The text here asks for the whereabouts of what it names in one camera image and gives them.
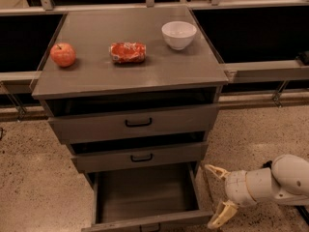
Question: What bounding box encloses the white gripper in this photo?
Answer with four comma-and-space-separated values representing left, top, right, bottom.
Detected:
205, 164, 256, 229

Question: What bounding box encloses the grey middle drawer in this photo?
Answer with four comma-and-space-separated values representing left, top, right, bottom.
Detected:
71, 142, 208, 173

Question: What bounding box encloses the grey drawer cabinet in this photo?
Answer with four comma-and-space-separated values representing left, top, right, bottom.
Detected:
31, 5, 230, 232

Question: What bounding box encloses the red apple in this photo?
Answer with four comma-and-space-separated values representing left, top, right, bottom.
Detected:
50, 43, 76, 68

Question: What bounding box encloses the grey top drawer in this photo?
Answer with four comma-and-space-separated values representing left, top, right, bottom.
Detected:
48, 104, 218, 144

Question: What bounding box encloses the grey drawer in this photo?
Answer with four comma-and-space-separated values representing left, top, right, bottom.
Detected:
48, 104, 218, 144
81, 162, 212, 232
71, 142, 208, 173

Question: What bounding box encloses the white bowl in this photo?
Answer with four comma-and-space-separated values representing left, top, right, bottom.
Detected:
161, 21, 197, 50

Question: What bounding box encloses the black metal bar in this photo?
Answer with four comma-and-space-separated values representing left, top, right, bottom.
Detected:
263, 160, 309, 226

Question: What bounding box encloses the metal railing frame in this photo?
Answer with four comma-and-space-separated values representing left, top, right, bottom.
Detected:
0, 0, 309, 121

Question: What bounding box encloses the grey bottom drawer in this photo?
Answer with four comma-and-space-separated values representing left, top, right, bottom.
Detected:
81, 162, 212, 232

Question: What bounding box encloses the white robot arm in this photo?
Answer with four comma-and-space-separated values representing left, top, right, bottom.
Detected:
205, 155, 309, 229

